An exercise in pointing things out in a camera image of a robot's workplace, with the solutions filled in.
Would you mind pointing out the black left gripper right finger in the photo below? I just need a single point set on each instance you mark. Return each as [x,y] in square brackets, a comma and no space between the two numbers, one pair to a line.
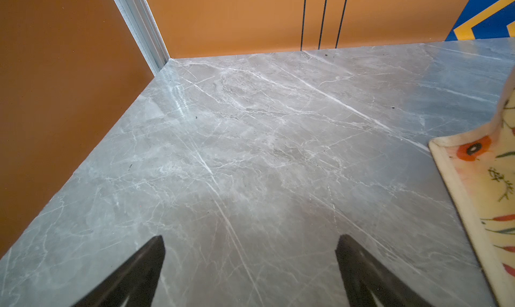
[367,281]

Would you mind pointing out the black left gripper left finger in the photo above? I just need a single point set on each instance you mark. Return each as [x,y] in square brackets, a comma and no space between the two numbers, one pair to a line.
[134,282]

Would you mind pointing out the cream floral canvas bag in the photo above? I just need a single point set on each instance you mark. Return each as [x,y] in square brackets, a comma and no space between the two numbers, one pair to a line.
[478,170]

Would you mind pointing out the aluminium corner post left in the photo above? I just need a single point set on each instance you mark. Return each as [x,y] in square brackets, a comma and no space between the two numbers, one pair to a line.
[143,27]

